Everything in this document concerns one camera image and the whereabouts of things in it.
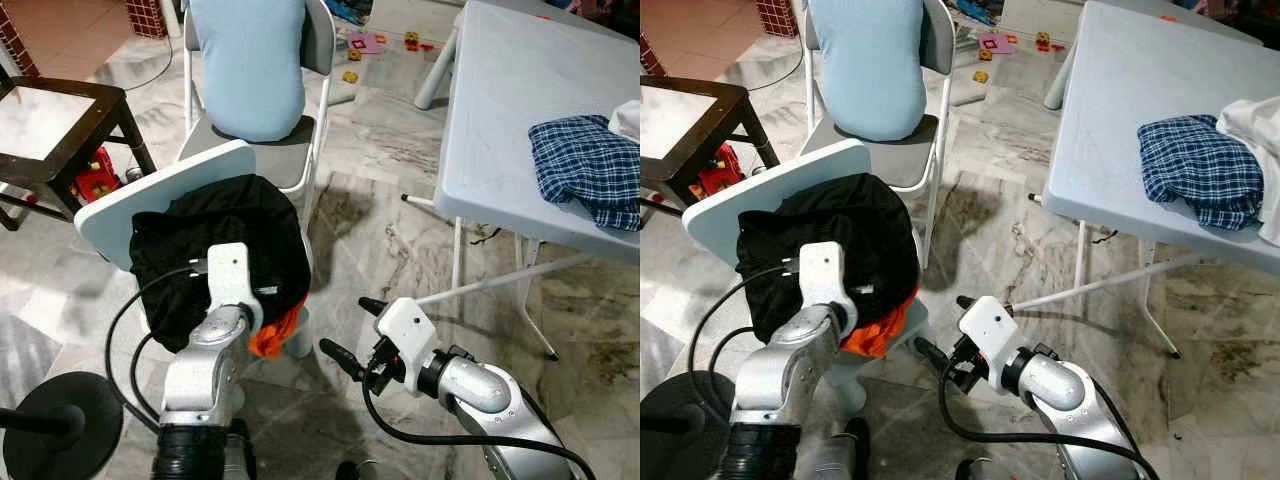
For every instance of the red toy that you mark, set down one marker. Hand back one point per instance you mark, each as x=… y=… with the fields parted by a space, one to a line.
x=720 y=172
x=95 y=180

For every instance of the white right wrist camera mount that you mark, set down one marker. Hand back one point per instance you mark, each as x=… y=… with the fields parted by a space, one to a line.
x=405 y=325
x=990 y=325

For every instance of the black round stand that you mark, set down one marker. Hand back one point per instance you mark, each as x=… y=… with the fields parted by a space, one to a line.
x=60 y=430
x=680 y=430

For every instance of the grey folding chair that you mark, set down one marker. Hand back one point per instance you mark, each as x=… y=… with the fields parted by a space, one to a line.
x=915 y=160
x=290 y=165

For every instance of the pink flat toy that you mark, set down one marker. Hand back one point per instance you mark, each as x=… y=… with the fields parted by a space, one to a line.
x=363 y=42
x=996 y=43

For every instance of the blue plaid garment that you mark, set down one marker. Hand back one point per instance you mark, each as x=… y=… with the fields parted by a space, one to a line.
x=1200 y=170
x=585 y=165

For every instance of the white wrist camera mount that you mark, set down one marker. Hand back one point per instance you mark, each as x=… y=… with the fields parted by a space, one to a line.
x=405 y=325
x=990 y=325
x=228 y=280
x=825 y=275

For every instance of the orange garment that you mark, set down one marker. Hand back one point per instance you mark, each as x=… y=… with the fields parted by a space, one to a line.
x=880 y=335
x=270 y=335

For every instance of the light blue pillow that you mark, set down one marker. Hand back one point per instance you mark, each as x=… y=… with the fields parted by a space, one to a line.
x=865 y=70
x=250 y=70

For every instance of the white garment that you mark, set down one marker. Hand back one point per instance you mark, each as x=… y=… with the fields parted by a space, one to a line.
x=1255 y=140
x=628 y=120

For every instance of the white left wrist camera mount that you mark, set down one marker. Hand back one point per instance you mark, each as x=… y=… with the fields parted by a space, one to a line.
x=825 y=275
x=228 y=280

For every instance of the dark brown side table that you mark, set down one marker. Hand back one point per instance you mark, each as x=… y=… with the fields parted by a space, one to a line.
x=137 y=130
x=760 y=130

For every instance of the light grey folding table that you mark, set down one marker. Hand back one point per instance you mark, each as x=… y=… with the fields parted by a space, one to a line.
x=1150 y=90
x=520 y=80

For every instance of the black garment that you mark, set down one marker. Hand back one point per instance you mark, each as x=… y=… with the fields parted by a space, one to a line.
x=240 y=230
x=850 y=230

